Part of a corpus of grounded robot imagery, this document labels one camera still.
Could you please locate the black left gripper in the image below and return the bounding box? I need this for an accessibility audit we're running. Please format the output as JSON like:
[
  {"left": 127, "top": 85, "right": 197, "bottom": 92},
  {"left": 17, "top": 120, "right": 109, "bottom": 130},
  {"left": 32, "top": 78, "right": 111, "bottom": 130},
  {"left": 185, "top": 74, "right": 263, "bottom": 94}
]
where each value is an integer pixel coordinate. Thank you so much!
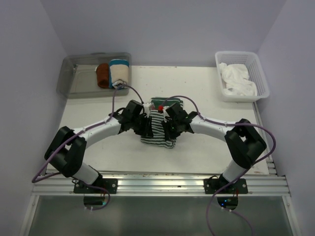
[{"left": 130, "top": 114, "right": 153, "bottom": 137}]

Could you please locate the green white striped towel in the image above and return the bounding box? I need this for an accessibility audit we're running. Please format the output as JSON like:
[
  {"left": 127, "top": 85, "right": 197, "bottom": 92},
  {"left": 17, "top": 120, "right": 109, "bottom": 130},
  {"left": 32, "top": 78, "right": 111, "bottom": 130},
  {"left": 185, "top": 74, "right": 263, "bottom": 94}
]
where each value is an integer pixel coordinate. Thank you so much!
[{"left": 140, "top": 97, "right": 176, "bottom": 149}]

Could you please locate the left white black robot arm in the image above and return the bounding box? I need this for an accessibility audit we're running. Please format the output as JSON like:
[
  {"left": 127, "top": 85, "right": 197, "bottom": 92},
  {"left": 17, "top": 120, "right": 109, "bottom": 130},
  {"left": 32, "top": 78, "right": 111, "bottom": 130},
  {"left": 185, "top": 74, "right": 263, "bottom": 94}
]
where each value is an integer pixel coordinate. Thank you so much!
[{"left": 44, "top": 100, "right": 154, "bottom": 193}]

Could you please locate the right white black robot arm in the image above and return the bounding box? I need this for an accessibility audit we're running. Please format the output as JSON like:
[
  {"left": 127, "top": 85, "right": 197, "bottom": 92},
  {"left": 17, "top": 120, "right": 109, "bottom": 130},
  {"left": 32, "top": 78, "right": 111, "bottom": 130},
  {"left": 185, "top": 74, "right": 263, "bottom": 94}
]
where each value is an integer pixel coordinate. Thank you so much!
[{"left": 158, "top": 103, "right": 267, "bottom": 193}]

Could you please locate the beige teal rolled towel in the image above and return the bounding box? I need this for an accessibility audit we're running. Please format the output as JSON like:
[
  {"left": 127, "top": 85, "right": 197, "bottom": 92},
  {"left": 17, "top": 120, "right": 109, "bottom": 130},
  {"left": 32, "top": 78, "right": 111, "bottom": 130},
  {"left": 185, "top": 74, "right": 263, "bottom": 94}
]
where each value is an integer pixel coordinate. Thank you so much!
[{"left": 109, "top": 59, "right": 129, "bottom": 89}]

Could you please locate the brown rolled towel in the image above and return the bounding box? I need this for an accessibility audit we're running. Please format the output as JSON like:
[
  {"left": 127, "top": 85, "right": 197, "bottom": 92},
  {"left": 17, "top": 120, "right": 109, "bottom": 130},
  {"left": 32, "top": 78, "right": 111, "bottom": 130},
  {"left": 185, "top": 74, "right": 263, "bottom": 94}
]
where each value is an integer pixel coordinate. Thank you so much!
[{"left": 96, "top": 63, "right": 109, "bottom": 89}]

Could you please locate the clear grey plastic bin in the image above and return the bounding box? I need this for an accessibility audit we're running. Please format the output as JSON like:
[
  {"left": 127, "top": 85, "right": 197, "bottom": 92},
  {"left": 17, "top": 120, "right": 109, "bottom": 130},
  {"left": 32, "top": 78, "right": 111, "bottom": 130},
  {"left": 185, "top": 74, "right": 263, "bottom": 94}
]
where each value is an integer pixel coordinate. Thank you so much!
[{"left": 57, "top": 52, "right": 131, "bottom": 99}]

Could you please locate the white crumpled towel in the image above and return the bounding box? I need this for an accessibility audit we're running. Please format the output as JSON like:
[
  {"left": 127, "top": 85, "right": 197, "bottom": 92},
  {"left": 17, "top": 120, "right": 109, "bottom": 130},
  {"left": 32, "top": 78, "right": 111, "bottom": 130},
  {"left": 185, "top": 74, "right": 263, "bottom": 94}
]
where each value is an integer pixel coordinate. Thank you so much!
[{"left": 219, "top": 63, "right": 258, "bottom": 96}]

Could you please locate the white plastic basket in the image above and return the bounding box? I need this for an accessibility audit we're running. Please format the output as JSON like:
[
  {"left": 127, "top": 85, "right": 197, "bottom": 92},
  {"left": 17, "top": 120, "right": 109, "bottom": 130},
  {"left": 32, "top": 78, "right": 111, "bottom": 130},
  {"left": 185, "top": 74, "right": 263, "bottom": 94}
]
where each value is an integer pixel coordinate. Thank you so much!
[{"left": 215, "top": 51, "right": 270, "bottom": 103}]

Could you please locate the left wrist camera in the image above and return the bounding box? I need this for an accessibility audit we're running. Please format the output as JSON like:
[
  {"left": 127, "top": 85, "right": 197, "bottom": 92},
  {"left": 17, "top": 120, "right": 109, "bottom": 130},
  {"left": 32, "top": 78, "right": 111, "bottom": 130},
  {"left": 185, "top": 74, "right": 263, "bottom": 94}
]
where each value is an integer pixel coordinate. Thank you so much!
[{"left": 143, "top": 102, "right": 156, "bottom": 117}]

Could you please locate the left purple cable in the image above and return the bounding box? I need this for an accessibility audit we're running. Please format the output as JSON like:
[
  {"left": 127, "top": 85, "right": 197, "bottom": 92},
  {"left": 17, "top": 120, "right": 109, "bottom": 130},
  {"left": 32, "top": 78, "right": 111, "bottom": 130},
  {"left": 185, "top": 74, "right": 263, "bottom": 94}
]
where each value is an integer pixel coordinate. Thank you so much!
[{"left": 31, "top": 83, "right": 146, "bottom": 211}]

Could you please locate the purple cable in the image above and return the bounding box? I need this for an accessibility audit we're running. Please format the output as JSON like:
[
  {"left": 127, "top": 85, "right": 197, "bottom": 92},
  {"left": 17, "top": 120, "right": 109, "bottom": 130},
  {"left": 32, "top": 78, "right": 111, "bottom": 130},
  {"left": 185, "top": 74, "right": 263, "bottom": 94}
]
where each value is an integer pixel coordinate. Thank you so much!
[
  {"left": 162, "top": 95, "right": 277, "bottom": 236},
  {"left": 31, "top": 83, "right": 146, "bottom": 211}
]

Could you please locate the aluminium mounting rail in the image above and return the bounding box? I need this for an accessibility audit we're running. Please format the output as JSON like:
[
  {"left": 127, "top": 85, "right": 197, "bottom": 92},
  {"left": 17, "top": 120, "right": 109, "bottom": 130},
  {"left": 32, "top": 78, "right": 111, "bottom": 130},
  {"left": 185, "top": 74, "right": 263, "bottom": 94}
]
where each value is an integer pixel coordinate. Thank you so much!
[{"left": 31, "top": 172, "right": 290, "bottom": 197}]

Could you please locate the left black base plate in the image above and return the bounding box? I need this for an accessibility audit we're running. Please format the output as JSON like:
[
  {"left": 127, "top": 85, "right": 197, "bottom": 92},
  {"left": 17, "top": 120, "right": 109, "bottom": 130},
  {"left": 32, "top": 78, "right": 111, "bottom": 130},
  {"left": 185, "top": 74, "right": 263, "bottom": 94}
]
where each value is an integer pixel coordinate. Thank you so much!
[{"left": 73, "top": 178, "right": 118, "bottom": 194}]

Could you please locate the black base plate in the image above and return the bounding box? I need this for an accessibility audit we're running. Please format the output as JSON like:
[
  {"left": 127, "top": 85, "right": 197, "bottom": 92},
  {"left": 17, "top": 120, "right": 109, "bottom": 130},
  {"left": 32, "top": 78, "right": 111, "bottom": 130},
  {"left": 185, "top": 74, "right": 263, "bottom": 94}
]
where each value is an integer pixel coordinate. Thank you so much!
[
  {"left": 203, "top": 176, "right": 249, "bottom": 194},
  {"left": 73, "top": 178, "right": 118, "bottom": 194}
]

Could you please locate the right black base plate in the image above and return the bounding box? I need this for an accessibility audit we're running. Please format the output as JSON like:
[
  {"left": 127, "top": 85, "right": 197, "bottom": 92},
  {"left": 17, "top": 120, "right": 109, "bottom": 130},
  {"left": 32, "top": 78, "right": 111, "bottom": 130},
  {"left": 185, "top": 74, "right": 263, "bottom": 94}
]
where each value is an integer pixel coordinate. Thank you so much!
[{"left": 203, "top": 176, "right": 249, "bottom": 194}]

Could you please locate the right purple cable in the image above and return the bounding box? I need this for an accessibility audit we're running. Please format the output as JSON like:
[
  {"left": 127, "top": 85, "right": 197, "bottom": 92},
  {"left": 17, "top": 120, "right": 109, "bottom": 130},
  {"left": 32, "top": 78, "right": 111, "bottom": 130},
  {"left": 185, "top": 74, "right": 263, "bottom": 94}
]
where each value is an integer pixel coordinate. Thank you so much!
[{"left": 162, "top": 95, "right": 277, "bottom": 236}]

